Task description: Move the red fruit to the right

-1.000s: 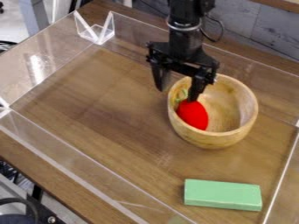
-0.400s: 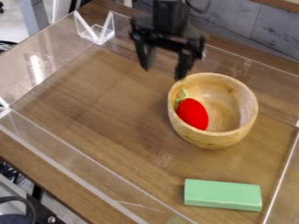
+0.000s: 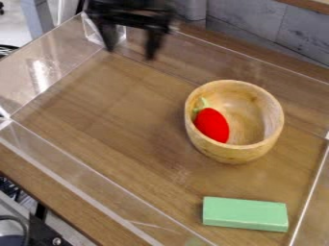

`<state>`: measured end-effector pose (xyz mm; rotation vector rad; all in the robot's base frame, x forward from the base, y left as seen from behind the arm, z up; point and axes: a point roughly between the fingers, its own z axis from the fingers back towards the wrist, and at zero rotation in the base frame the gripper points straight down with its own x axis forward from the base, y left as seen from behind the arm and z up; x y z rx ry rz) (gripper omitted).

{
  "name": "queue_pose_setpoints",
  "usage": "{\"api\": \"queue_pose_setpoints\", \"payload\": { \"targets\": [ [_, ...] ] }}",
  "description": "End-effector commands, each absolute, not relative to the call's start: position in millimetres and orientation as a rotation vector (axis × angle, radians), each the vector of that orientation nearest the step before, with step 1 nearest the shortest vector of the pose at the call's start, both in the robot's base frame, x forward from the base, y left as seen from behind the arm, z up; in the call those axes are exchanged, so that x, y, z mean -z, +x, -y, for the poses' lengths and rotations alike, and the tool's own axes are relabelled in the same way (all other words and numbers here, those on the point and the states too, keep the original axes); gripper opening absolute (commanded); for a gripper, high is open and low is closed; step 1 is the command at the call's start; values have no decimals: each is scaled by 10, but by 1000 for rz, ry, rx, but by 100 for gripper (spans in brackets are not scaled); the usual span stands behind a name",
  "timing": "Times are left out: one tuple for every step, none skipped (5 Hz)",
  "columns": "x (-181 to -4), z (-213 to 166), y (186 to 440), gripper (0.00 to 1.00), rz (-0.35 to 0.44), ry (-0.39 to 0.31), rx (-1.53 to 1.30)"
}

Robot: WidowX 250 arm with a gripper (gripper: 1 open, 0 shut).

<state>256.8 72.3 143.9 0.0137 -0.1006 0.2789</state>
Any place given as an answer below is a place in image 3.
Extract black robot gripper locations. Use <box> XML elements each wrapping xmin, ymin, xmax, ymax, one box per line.
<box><xmin>85</xmin><ymin>0</ymin><xmax>175</xmax><ymax>61</ymax></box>

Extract red felt fruit green stem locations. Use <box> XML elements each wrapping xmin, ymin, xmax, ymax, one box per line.
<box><xmin>192</xmin><ymin>97</ymin><xmax>230</xmax><ymax>143</ymax></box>

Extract light wooden bowl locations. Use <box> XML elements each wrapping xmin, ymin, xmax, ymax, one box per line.
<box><xmin>183</xmin><ymin>80</ymin><xmax>283</xmax><ymax>164</ymax></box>

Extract green rectangular block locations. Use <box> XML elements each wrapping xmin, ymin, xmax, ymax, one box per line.
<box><xmin>201</xmin><ymin>196</ymin><xmax>288</xmax><ymax>233</ymax></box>

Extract clear acrylic tray enclosure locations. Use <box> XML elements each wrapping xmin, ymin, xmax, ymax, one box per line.
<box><xmin>0</xmin><ymin>17</ymin><xmax>329</xmax><ymax>246</ymax></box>

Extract black cable lower left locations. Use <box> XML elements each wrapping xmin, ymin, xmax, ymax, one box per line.
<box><xmin>0</xmin><ymin>214</ymin><xmax>30</xmax><ymax>246</ymax></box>

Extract black metal table bracket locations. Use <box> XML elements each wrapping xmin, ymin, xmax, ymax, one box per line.
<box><xmin>28</xmin><ymin>204</ymin><xmax>73</xmax><ymax>246</ymax></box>

